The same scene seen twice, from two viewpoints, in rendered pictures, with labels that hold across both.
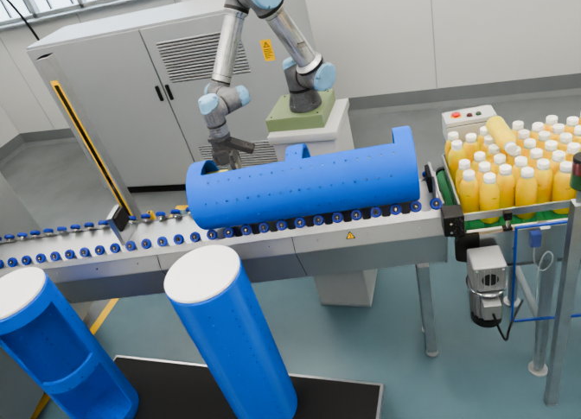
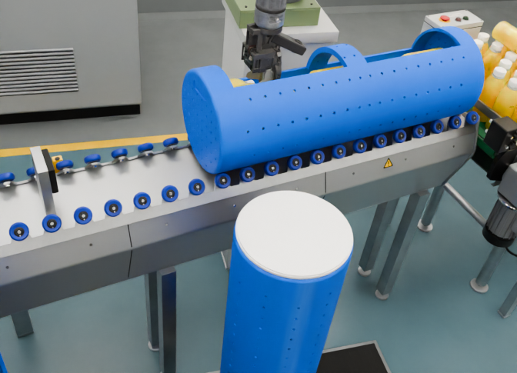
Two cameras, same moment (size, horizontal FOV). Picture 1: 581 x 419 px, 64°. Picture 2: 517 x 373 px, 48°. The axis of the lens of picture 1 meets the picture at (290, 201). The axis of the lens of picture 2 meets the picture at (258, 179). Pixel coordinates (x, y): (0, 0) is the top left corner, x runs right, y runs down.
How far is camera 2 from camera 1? 1.31 m
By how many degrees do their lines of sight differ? 36
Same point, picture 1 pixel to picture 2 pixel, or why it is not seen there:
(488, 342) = (426, 271)
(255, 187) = (318, 102)
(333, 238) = (370, 168)
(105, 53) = not seen: outside the picture
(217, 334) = (322, 317)
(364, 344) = not seen: hidden behind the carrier
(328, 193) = (398, 109)
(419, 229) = (452, 148)
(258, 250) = not seen: hidden behind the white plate
